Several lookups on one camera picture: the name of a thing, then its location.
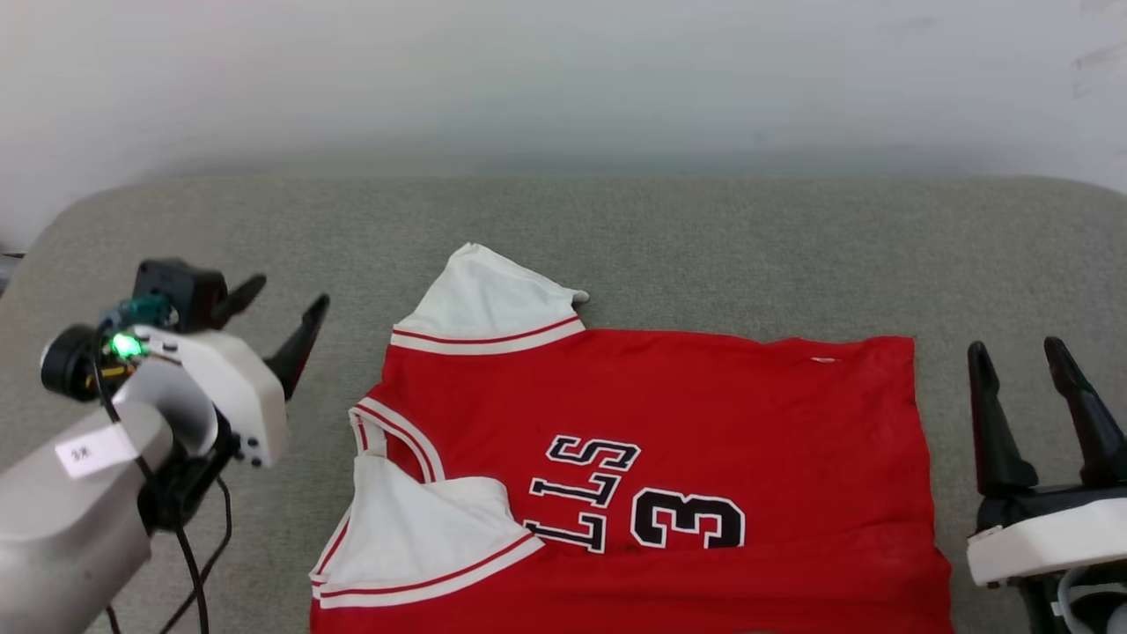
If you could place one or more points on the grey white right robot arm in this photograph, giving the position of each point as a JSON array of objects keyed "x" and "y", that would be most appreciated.
[{"x": 1079, "y": 608}]

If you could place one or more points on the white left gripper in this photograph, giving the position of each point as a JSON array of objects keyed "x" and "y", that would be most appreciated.
[{"x": 238, "y": 396}]

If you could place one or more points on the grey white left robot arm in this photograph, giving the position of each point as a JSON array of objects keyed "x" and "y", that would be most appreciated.
[{"x": 70, "y": 528}]

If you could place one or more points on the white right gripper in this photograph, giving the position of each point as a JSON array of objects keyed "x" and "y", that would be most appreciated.
[{"x": 1048, "y": 537}]

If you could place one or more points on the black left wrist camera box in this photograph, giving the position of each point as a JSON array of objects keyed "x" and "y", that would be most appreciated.
[{"x": 176, "y": 291}]

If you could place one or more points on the red and white Bulls jersey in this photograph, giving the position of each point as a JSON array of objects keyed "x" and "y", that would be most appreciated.
[{"x": 704, "y": 423}]

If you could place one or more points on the white paper label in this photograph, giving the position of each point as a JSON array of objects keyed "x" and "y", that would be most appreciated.
[{"x": 95, "y": 451}]

